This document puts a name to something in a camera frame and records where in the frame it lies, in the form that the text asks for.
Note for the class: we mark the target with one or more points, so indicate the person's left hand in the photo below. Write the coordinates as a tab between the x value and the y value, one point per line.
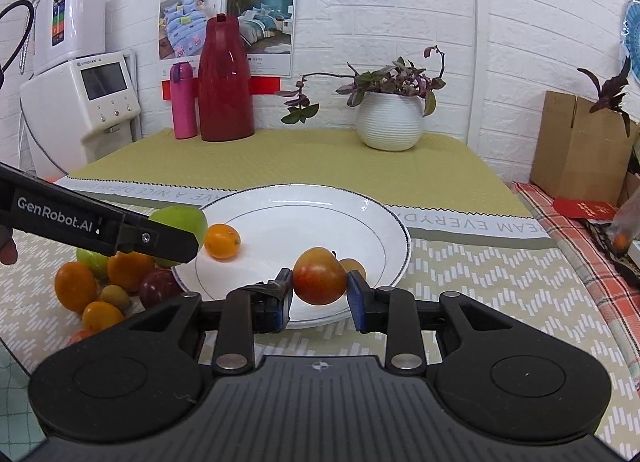
8	251

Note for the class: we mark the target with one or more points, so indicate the cardboard box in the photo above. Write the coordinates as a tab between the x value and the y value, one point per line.
581	155

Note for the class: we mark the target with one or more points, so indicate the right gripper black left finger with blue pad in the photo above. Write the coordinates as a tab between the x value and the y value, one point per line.
258	308

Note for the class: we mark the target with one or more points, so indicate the bedding poster on wall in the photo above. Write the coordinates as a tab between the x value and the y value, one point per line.
266	29

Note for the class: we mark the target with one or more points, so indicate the white wall water purifier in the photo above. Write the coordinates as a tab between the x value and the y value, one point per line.
67	29

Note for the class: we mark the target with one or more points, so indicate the green apple back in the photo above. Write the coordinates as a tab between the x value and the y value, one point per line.
182	224

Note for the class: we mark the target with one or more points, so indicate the yellow-orange small citrus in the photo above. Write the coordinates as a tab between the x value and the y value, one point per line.
99	316

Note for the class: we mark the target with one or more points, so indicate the purple-green trailing plant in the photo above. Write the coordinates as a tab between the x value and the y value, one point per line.
399	78

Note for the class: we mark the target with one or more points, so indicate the teal patterned mat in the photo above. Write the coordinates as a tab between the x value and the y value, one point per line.
20	432

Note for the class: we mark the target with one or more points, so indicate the orange left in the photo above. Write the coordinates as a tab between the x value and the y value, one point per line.
75	286

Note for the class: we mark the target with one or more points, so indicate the plaid red cloth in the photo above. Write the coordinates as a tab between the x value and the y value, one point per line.
617	301

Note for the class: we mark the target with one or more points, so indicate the red tape strip on wall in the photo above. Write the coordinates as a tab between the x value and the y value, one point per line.
258	86

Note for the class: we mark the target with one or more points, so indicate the red envelope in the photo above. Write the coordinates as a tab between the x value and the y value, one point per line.
584	210

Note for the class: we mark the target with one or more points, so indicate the white ribbed plant pot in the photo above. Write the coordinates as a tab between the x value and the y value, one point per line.
390	123

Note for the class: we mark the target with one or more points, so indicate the blue wall ornament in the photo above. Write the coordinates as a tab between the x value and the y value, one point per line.
630	36

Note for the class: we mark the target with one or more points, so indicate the small orange kumquat on plate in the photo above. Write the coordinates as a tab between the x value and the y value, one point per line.
222	242

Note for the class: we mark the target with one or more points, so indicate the red apple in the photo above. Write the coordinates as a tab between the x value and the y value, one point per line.
79	336

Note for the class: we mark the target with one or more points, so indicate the dark red thermos jug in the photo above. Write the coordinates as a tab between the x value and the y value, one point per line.
224	99

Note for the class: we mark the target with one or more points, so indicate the white water dispenser machine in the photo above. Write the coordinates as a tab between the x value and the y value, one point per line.
79	112

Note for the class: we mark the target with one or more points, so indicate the green apple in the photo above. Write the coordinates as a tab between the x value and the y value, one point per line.
182	224
96	262

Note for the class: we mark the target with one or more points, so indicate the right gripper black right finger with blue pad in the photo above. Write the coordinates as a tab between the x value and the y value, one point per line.
399	316

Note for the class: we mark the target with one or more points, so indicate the pink thermos bottle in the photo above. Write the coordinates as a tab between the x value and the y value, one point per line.
182	99

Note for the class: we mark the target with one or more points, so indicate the small brown longan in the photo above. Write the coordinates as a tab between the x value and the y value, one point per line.
116	296

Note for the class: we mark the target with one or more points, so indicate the dark red plum front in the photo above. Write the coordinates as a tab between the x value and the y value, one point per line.
158	286

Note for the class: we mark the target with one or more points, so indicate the olive green table mat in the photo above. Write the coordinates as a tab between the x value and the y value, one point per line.
438	172

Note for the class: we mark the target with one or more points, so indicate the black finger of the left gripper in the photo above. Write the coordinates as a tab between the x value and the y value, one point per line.
155	239

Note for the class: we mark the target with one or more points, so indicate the green apple front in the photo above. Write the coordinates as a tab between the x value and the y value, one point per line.
96	262

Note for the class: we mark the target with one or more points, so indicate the white oval plate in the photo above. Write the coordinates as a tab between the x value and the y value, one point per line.
279	222

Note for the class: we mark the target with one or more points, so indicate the orange centre with stem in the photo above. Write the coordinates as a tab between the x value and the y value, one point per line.
128	270

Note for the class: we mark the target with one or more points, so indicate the brown longan on plate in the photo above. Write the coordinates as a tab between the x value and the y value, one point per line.
350	264

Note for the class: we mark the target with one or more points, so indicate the plastic bag with fruit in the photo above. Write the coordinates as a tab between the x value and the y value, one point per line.
625	225

